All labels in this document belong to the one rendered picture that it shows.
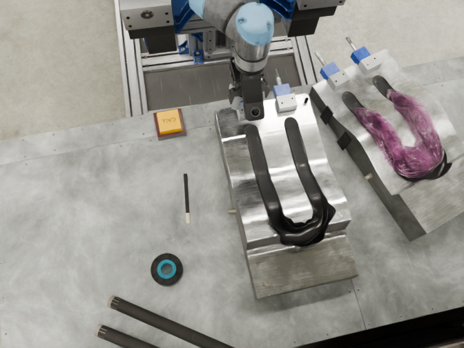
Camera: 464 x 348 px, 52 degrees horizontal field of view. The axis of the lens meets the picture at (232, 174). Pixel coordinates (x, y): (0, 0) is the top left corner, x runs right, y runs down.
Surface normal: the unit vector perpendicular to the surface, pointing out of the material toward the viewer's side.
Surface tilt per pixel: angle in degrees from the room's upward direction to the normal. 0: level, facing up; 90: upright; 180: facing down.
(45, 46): 0
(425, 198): 0
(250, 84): 31
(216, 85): 0
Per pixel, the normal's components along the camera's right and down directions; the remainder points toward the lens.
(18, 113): 0.04, -0.32
